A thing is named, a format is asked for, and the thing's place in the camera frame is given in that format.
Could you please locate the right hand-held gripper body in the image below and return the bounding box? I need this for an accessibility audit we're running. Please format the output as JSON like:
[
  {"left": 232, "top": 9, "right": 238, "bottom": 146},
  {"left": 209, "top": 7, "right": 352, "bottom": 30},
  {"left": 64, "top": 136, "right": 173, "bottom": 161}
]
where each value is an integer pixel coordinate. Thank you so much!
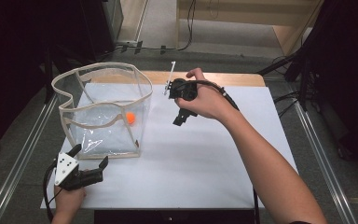
[{"left": 163, "top": 61, "right": 199, "bottom": 101}]

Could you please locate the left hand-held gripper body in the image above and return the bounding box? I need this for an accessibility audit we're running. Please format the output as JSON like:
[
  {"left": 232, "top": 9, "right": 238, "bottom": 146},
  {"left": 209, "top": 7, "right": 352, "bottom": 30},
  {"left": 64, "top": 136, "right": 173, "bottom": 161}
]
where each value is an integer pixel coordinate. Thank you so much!
[{"left": 54, "top": 151, "right": 104, "bottom": 191}]

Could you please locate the transparent bag with beige trim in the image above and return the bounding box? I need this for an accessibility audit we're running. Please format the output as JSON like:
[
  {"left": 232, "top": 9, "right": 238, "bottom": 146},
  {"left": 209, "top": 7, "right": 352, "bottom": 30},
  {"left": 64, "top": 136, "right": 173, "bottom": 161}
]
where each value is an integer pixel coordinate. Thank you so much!
[{"left": 51, "top": 62, "right": 154, "bottom": 161}]

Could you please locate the orange ball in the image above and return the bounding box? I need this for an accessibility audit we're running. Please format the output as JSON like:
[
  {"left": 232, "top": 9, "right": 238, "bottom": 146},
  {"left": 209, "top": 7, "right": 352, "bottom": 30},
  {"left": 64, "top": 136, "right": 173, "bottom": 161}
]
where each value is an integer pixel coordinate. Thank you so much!
[{"left": 125, "top": 111, "right": 137, "bottom": 125}]

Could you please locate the person's right hand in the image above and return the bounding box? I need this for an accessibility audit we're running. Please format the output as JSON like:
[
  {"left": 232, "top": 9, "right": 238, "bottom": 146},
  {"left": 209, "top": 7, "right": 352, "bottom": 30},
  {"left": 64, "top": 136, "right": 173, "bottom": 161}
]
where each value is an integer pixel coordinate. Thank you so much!
[{"left": 175, "top": 67, "right": 241, "bottom": 122}]

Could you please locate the person's left hand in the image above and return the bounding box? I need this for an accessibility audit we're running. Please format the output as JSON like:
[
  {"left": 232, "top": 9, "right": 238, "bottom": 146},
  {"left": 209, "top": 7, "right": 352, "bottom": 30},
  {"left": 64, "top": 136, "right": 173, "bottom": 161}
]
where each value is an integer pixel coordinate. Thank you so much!
[{"left": 53, "top": 185, "right": 88, "bottom": 218}]

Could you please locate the white table sheet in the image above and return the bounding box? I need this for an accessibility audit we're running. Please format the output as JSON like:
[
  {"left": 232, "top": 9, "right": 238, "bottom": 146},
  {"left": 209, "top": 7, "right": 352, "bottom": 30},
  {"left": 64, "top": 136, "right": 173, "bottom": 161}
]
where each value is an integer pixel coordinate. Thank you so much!
[{"left": 40, "top": 82, "right": 299, "bottom": 210}]

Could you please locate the black monitor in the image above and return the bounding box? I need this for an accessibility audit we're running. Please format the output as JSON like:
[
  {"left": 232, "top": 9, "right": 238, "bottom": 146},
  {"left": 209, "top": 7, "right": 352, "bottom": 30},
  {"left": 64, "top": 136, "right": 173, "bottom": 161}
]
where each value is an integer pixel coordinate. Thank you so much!
[{"left": 93, "top": 208, "right": 257, "bottom": 224}]

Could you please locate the dark cabinet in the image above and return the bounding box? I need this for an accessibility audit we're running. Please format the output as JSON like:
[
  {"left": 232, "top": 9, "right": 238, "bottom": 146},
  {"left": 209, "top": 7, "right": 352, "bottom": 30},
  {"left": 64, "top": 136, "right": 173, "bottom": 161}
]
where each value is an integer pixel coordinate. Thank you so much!
[{"left": 79, "top": 0, "right": 124, "bottom": 61}]

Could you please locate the dark curtain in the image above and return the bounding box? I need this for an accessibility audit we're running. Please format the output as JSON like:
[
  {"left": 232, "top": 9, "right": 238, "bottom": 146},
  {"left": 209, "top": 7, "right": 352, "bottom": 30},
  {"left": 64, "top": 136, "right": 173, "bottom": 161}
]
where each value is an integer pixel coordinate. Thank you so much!
[
  {"left": 302, "top": 0, "right": 358, "bottom": 171},
  {"left": 0, "top": 0, "right": 87, "bottom": 155}
]

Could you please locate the light wooden shelf unit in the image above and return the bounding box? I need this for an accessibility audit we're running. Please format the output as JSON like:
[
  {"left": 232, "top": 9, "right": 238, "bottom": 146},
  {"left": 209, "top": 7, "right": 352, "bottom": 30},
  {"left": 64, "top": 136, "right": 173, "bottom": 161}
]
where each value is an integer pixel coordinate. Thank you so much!
[{"left": 175, "top": 0, "right": 324, "bottom": 57}]

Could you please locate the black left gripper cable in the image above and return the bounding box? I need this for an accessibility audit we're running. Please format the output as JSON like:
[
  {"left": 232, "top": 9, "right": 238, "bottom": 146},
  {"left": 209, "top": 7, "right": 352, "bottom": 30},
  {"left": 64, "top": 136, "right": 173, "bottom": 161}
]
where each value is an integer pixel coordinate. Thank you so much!
[{"left": 42, "top": 160, "right": 63, "bottom": 223}]

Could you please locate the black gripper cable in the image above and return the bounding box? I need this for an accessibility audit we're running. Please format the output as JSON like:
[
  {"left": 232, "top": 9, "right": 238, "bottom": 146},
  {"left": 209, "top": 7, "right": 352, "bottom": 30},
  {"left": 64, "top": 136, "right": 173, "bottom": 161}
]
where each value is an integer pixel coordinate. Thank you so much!
[
  {"left": 42, "top": 160, "right": 63, "bottom": 223},
  {"left": 185, "top": 78, "right": 259, "bottom": 224}
]

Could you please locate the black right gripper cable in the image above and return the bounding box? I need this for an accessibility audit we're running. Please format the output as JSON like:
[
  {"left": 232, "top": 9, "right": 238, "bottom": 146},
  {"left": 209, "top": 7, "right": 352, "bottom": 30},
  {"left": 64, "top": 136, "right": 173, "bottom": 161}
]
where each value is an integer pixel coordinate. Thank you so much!
[{"left": 185, "top": 78, "right": 259, "bottom": 224}]

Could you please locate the metal floor rail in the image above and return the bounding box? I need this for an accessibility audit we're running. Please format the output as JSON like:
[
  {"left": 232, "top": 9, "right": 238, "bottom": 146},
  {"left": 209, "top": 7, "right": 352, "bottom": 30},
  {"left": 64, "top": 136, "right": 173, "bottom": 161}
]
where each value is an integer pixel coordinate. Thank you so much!
[
  {"left": 0, "top": 92, "right": 59, "bottom": 224},
  {"left": 293, "top": 101, "right": 358, "bottom": 224}
]

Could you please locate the black hanging cable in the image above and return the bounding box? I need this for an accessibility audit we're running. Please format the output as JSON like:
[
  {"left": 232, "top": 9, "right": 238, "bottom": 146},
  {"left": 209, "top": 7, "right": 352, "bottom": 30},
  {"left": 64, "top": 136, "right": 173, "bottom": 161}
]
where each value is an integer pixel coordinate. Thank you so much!
[{"left": 159, "top": 0, "right": 198, "bottom": 52}]

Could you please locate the thin white cable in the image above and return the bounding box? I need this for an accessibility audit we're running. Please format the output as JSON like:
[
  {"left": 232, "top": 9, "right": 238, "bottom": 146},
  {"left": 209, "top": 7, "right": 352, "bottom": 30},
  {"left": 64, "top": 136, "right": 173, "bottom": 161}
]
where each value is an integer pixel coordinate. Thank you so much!
[{"left": 206, "top": 0, "right": 221, "bottom": 20}]

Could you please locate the black floor cable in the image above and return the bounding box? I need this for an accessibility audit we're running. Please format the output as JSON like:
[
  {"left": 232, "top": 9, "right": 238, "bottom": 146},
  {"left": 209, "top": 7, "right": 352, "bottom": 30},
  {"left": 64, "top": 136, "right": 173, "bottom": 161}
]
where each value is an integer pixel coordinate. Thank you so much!
[{"left": 272, "top": 90, "right": 301, "bottom": 119}]

